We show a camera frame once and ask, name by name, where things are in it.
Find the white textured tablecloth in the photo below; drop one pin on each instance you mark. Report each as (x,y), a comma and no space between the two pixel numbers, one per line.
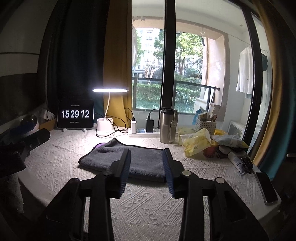
(69,162)

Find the white charger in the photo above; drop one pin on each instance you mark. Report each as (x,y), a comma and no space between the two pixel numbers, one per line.
(133,127)

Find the white outdoor appliance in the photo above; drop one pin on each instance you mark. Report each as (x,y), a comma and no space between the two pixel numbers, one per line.
(235,129)

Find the cardboard box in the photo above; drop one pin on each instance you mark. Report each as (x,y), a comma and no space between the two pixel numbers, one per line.
(48,124)

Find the steel tumbler with black lid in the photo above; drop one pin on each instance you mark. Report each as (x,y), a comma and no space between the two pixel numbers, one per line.
(167,127)

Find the black balcony railing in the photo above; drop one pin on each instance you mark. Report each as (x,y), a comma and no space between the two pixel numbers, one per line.
(185,83)

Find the red packet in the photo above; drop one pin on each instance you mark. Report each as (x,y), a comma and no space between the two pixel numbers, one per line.
(210,151)

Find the white tube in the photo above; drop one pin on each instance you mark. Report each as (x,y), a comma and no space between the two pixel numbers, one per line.
(235,161)

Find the white tablet stand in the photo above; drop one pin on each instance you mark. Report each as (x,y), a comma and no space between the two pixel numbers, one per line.
(84,129)

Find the grey towel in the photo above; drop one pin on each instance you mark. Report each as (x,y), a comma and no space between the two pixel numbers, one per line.
(143,160)

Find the black smartphone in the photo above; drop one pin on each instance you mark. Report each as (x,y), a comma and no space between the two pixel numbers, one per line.
(267,187)

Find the white and yellow snack bag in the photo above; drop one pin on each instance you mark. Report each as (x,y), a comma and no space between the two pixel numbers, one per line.
(229,139)

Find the teal hanging garment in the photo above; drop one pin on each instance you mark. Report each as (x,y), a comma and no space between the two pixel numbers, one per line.
(264,62)

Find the black tablet with clock display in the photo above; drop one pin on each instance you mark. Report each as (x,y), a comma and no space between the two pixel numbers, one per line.
(75,114)

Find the black charger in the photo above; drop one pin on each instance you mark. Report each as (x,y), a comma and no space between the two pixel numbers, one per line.
(149,125)

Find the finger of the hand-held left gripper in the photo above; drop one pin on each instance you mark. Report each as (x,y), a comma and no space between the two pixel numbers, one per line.
(38,138)

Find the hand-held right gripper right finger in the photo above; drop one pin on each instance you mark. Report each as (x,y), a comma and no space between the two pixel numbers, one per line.
(168,177)

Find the white power strip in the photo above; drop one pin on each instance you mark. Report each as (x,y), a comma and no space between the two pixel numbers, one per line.
(141,135)

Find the purple cloth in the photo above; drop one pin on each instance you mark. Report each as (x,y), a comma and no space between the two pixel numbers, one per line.
(99,146)

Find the white plastic basket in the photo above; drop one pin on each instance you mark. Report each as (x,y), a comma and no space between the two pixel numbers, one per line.
(204,127)

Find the black clip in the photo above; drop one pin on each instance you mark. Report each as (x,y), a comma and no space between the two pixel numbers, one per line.
(246,163)

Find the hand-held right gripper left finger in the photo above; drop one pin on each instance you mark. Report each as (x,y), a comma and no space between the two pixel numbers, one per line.
(123,172)

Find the white hanging shirt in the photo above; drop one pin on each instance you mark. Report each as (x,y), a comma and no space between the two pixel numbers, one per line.
(245,71)

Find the yellow tissue pack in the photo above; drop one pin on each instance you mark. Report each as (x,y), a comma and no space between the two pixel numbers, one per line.
(196,142)
(186,132)

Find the dark green curtain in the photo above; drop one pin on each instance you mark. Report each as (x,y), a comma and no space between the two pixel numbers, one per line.
(76,58)

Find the white desk lamp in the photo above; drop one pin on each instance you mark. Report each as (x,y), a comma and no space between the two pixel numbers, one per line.
(105,130)

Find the yellow and teal curtain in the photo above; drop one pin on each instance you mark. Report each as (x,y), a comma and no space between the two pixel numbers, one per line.
(275,104)

